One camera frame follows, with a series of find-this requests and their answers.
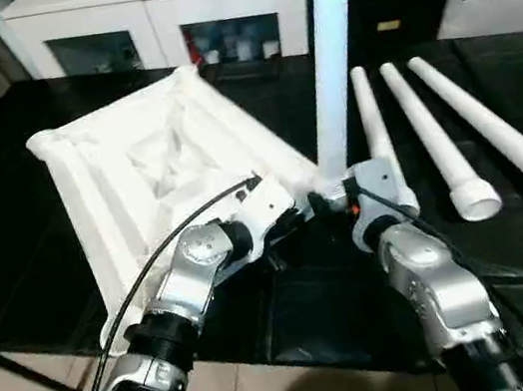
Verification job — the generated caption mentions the white plastic table leg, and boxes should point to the white plastic table leg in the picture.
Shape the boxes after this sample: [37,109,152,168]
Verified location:
[348,59,422,226]
[378,47,505,234]
[406,37,523,229]
[285,0,393,202]

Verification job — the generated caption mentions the white plastic table top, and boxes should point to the white plastic table top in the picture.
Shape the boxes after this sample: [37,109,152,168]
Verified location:
[16,41,364,368]

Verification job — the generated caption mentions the white glass-door cabinet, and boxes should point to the white glass-door cabinet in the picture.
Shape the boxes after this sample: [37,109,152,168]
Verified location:
[0,0,321,106]

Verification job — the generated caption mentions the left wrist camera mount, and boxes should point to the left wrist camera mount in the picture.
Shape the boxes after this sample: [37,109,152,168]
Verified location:
[221,168,313,266]

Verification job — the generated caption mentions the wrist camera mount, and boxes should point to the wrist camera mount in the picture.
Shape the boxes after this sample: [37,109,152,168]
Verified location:
[221,168,313,266]
[339,153,426,256]

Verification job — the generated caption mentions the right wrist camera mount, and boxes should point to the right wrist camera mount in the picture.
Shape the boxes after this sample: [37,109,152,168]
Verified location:
[339,153,426,256]

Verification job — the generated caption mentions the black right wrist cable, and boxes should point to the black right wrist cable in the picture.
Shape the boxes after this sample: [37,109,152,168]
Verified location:
[355,159,523,391]

